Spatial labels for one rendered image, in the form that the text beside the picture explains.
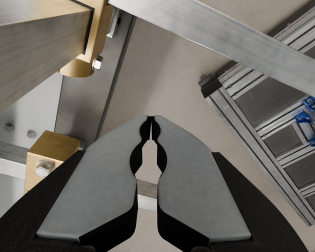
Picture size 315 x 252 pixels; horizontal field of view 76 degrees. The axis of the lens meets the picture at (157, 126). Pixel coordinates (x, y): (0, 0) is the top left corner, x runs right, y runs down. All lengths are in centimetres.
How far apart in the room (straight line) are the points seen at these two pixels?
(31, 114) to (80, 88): 20
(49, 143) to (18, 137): 29
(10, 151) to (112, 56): 20
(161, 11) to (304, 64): 14
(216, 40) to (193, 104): 96
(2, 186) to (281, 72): 72
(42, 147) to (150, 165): 115
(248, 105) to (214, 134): 37
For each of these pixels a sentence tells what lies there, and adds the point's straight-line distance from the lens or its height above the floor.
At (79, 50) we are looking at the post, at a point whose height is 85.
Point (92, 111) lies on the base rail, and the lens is 38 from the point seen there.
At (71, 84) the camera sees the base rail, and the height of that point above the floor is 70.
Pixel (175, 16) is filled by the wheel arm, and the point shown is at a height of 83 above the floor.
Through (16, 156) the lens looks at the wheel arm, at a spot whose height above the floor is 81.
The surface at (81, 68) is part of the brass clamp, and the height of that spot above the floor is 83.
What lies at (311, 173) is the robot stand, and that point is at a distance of 145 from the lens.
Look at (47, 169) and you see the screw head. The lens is 28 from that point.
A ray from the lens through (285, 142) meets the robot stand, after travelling 120.
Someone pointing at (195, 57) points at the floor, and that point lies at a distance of 107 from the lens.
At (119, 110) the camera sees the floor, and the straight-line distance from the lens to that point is 117.
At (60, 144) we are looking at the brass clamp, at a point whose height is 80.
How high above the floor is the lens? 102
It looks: 58 degrees down
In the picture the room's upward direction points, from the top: 179 degrees clockwise
